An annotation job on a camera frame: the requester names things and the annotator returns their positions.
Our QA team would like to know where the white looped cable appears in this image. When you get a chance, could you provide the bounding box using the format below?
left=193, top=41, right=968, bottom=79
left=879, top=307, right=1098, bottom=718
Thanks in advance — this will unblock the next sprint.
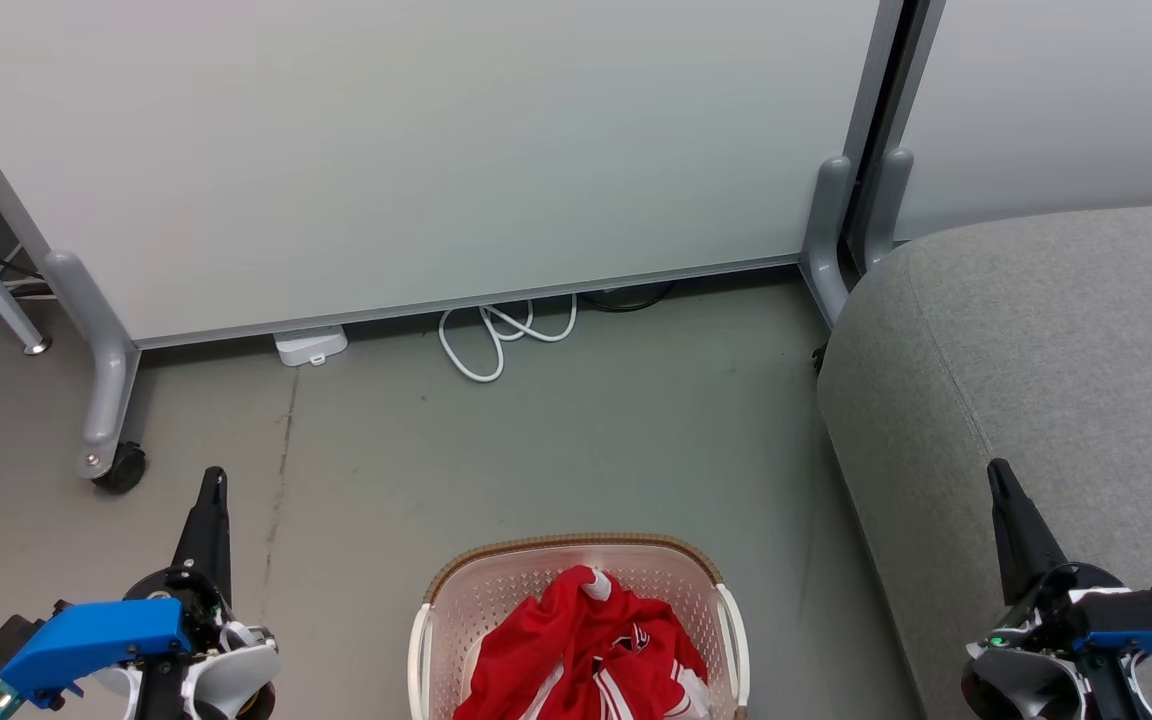
left=437, top=295, right=578, bottom=384

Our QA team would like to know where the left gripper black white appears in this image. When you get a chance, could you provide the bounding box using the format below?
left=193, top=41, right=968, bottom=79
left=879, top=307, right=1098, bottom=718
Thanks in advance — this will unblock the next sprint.
left=91, top=467, right=281, bottom=720

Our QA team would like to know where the black caster wheel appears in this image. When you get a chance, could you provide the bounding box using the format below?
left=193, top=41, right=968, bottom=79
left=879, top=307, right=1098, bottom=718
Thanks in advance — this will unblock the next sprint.
left=94, top=442, right=148, bottom=494

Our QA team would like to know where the wide white partition panel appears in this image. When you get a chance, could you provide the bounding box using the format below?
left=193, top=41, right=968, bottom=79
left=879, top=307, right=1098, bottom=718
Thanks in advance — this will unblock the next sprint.
left=0, top=0, right=907, bottom=351

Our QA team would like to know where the black floor cable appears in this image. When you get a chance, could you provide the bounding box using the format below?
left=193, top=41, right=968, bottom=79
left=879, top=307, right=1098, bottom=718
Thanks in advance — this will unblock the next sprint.
left=581, top=283, right=675, bottom=313

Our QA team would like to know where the white power adapter box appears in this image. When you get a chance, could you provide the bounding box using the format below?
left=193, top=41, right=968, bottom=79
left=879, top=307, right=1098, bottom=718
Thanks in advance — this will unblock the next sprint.
left=273, top=326, right=349, bottom=368

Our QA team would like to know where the grey fabric sofa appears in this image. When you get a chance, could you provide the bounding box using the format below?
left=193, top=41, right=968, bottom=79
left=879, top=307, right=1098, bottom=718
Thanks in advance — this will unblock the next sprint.
left=816, top=200, right=1152, bottom=720

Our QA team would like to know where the grey partition leg with caster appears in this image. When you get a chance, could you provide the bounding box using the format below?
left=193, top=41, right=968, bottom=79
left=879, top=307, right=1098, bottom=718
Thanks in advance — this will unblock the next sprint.
left=44, top=250, right=142, bottom=479

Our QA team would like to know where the red jersey with white lettering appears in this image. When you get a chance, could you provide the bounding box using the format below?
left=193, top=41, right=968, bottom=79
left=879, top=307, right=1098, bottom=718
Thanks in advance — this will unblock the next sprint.
left=453, top=565, right=697, bottom=720

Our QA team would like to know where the grey partition foot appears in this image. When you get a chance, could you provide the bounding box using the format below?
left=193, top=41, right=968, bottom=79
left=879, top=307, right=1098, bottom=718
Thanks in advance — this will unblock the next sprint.
left=800, top=155, right=854, bottom=326
left=861, top=148, right=915, bottom=271

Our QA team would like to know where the cream perforated laundry basket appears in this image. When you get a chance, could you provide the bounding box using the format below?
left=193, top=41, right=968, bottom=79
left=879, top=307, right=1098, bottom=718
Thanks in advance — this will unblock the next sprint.
left=408, top=533, right=751, bottom=720

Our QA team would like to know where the narrow white partition panel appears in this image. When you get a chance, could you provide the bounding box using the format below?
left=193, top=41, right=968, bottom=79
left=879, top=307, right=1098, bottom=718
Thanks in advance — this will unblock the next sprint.
left=881, top=0, right=1152, bottom=241

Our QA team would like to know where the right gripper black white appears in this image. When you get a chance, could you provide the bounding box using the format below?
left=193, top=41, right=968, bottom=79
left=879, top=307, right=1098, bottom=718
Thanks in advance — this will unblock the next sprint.
left=961, top=458, right=1152, bottom=720

